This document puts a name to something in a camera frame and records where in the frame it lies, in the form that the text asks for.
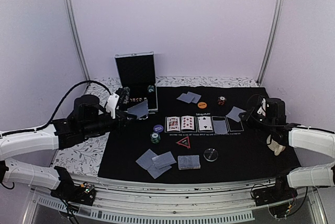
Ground black poker mat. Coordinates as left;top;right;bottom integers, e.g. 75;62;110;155
98;86;300;184

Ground red dice row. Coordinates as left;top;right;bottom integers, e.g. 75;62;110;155
130;97;147;103

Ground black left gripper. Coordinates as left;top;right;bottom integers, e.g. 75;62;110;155
81;109;137;138

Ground aluminium frame post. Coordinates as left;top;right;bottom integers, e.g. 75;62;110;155
64;0;90;80
256;0;284;86

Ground face-up clubs card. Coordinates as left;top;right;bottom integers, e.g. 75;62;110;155
197;116;213;131

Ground blue patterned card deck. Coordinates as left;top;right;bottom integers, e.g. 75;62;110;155
127;100;149;119

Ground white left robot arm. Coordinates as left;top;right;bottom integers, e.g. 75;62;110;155
1;88;135;200

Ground cream ribbed mug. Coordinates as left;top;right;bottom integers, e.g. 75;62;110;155
266;135;286;156

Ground left aluminium frame post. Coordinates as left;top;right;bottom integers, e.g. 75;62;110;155
64;0;90;80

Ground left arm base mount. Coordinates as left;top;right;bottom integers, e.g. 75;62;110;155
50;166;96;206

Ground red triangle all-in marker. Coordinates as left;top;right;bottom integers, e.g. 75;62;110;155
176;136;191;149

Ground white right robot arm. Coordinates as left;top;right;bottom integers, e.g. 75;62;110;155
239;96;334;201

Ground green poker chip pile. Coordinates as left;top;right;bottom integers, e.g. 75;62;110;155
150;132;161;143

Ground orange big blind button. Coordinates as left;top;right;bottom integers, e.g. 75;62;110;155
197;102;207;109

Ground face-up diamonds card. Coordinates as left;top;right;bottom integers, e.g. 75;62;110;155
181;116;196;132

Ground clear dealer button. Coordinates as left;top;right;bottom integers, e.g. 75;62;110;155
204;148;219;162

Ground long poker chip stack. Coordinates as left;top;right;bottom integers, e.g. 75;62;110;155
123;87;130;104

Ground orange black poker chips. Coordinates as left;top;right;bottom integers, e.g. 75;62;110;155
217;96;226;106

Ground purple small blind button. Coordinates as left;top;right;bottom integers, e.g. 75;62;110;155
153;125;164;133

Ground short poker chip stack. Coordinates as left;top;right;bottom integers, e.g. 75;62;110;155
147;85;155;94

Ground floral white tablecloth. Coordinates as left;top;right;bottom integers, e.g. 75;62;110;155
53;76;258;177

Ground face-up king card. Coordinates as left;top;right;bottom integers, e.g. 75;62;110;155
166;117;181;132

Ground right aluminium frame post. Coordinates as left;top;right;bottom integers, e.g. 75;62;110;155
256;0;284;86

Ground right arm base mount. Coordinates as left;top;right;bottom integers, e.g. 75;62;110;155
250;175;298;206

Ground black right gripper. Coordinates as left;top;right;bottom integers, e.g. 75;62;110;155
239;107;275;135

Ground aluminium poker chip case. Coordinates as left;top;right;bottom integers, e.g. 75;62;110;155
115;51;158;113

